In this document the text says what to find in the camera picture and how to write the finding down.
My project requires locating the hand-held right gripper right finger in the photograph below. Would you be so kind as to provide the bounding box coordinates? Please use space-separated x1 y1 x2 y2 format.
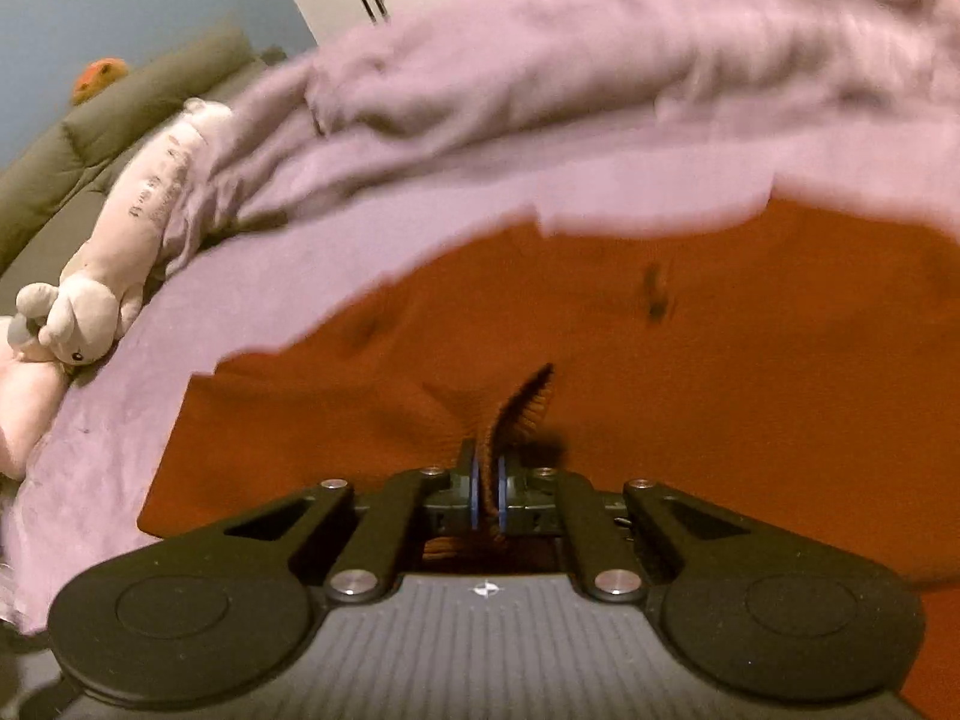
496 453 752 605

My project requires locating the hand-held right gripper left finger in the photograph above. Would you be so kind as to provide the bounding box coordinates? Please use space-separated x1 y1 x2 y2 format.
217 439 482 605

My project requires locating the red knit sweater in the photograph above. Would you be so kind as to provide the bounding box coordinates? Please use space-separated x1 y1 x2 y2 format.
137 199 960 720

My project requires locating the grey and pink plush bunny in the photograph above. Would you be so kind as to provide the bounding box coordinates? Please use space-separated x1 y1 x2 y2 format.
15 97 235 368

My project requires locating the crumpled purple blanket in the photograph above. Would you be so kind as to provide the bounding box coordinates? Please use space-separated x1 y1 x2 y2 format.
161 0 960 278

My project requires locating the pink plush toy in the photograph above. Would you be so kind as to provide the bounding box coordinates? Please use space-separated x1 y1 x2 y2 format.
0 315 70 482

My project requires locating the olive green sofa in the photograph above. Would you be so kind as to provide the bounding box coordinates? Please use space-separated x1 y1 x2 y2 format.
0 21 290 278

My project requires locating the orange plush toy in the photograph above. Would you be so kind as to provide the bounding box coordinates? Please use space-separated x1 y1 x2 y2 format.
71 56 131 107

